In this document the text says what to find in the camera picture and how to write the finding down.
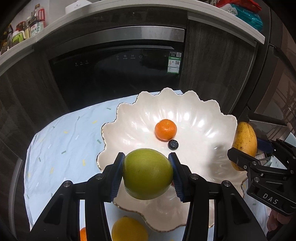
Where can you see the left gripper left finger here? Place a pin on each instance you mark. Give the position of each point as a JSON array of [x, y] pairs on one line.
[[60, 218]]

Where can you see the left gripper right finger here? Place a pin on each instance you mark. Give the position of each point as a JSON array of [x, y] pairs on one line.
[[233, 219]]

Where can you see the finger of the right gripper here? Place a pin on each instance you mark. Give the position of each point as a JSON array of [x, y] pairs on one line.
[[282, 150], [244, 161]]

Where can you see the yellow brown mango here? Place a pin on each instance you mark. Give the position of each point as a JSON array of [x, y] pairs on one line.
[[245, 139]]

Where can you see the large orange mandarin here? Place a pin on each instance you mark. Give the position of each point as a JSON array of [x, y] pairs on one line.
[[83, 236]]

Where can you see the yellow lemon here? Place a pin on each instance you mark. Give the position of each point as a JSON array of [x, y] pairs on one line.
[[128, 228]]

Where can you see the blueberry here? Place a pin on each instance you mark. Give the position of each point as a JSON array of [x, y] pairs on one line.
[[173, 144]]

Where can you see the small orange mandarin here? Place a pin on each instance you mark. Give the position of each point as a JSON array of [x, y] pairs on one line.
[[165, 130]]

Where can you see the green apple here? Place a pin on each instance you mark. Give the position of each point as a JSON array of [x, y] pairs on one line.
[[147, 174]]

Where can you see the right hand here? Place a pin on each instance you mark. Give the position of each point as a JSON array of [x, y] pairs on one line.
[[275, 219]]

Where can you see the white scalloped bowl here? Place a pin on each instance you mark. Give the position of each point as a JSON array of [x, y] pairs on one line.
[[197, 131]]

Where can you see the red snack bag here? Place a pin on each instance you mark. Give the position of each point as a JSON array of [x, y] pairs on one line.
[[247, 4]]

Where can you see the black built-in dishwasher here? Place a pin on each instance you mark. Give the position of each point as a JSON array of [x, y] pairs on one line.
[[116, 63]]

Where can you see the green lid jar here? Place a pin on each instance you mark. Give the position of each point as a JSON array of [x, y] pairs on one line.
[[17, 37]]

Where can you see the soy sauce bottle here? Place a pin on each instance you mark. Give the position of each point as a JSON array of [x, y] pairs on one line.
[[38, 20]]

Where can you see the white countertop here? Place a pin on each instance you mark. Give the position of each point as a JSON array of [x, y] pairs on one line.
[[111, 14]]

